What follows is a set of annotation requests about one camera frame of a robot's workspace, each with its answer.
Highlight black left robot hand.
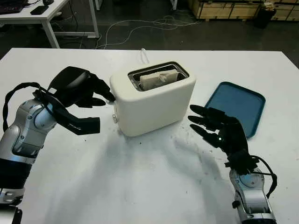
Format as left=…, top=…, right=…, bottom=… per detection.
left=46, top=66, right=117, bottom=109

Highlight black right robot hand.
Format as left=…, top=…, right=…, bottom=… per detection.
left=188, top=104, right=249, bottom=159

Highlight slice of white bread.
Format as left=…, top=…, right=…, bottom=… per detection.
left=139, top=69, right=179, bottom=91

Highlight blue plastic tray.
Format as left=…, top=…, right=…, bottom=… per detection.
left=204, top=81, right=266, bottom=140

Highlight cream two-slot toaster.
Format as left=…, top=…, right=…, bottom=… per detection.
left=109, top=61, right=197, bottom=137

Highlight white office desk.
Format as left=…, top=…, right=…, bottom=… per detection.
left=0, top=0, right=100, bottom=49

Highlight black smartphone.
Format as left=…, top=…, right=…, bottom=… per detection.
left=30, top=6, right=49, bottom=15

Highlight black laptop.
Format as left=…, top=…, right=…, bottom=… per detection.
left=0, top=0, right=24, bottom=14

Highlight black waste bin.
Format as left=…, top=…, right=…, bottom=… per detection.
left=254, top=2, right=277, bottom=29

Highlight wooden crate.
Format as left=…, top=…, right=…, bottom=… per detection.
left=191, top=0, right=299, bottom=22

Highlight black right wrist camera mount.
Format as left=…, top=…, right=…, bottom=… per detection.
left=225, top=150, right=257, bottom=175

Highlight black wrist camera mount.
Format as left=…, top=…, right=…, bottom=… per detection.
left=32, top=90, right=101, bottom=135
left=225, top=150, right=257, bottom=175

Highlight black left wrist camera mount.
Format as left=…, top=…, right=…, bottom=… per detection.
left=32, top=90, right=101, bottom=135

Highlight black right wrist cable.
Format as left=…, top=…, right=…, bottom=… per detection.
left=251, top=155, right=278, bottom=199

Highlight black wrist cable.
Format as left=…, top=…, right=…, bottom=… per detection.
left=251, top=155, right=278, bottom=199
left=2, top=82, right=59, bottom=131

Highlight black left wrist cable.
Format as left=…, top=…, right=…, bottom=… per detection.
left=2, top=82, right=59, bottom=131

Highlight white cable on floor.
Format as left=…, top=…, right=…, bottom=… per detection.
left=97, top=15, right=201, bottom=49

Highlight white toaster power cord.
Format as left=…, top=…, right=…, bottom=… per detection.
left=141, top=48, right=151, bottom=65

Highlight white table frame legs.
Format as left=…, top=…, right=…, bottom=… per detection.
left=93, top=0, right=178, bottom=11

